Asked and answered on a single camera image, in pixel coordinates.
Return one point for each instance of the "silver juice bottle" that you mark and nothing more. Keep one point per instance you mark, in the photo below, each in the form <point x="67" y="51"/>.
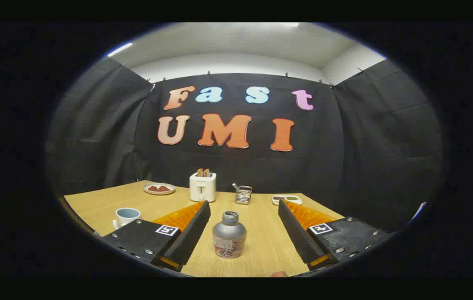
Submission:
<point x="229" y="235"/>

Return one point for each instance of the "white toaster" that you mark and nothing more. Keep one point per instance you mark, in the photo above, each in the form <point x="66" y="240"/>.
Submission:
<point x="202" y="187"/>

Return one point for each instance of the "white cup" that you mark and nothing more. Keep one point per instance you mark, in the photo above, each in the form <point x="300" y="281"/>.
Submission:
<point x="127" y="216"/>

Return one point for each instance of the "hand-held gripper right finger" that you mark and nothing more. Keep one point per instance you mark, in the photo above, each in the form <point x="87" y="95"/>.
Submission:
<point x="299" y="235"/>

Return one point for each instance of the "wooden table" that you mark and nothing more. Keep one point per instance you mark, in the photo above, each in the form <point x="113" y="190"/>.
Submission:
<point x="257" y="233"/>

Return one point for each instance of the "white round plate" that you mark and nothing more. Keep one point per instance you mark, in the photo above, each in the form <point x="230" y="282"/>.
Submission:
<point x="159" y="192"/>

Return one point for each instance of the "black backdrop cloth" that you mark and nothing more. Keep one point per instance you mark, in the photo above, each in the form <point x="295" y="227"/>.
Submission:
<point x="370" y="158"/>

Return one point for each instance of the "white divided dish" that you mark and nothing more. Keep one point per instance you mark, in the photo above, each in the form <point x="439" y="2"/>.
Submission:
<point x="286" y="200"/>

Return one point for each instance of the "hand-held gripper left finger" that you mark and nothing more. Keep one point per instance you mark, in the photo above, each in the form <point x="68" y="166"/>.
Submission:
<point x="190" y="233"/>

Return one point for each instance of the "ceiling light strip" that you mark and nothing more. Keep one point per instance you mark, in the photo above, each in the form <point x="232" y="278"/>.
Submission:
<point x="119" y="49"/>

